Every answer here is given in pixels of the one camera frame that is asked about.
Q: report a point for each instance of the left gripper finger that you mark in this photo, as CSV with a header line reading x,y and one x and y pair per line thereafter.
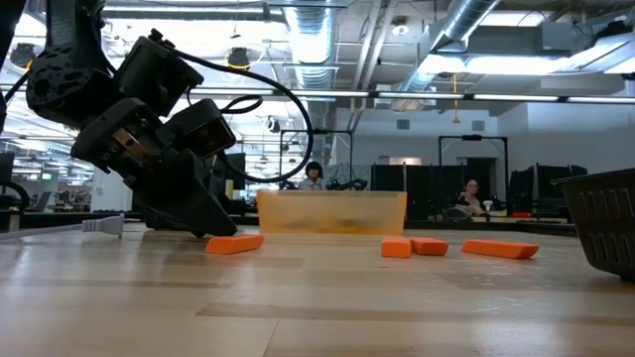
x,y
183,198

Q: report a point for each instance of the orange rubber eraser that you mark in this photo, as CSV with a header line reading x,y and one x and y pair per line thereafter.
x,y
234,244
430,246
498,249
396,247

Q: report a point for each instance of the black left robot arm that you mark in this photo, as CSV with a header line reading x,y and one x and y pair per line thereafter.
x,y
64,84

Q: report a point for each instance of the white pillar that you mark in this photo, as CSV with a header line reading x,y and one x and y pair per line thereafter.
x,y
111,193

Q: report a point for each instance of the black monitor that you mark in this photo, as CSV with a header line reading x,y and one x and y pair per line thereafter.
x,y
239,171

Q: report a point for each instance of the person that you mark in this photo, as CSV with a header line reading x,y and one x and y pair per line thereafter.
x,y
313,172
470,196

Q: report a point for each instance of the orange translucent plastic bin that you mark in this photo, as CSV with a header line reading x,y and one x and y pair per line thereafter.
x,y
332,210

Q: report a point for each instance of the black partition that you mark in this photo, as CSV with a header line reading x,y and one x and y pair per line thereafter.
x,y
426,188

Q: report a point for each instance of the long horizontal light bar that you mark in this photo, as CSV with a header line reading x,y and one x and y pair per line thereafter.
x,y
421,95

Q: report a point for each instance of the small red desk object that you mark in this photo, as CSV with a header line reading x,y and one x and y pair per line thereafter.
x,y
521,214

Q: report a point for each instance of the black desk equipment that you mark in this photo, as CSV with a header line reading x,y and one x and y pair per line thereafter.
x,y
546,188

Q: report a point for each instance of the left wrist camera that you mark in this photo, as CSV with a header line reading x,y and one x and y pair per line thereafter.
x,y
203,129

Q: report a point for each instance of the black ceiling camera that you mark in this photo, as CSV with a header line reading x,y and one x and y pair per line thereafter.
x,y
238,58
21,54

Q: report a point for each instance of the black rig frame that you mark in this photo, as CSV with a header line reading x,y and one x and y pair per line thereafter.
x,y
327,132
472,138

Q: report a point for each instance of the ribbed round air duct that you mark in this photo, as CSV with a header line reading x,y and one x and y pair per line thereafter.
x,y
317,49

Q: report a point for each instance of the slanted round air duct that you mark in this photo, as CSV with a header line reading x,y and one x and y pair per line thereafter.
x,y
476,15

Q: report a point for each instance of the grey rectangular air duct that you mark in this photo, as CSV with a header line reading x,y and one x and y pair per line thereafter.
x,y
511,39

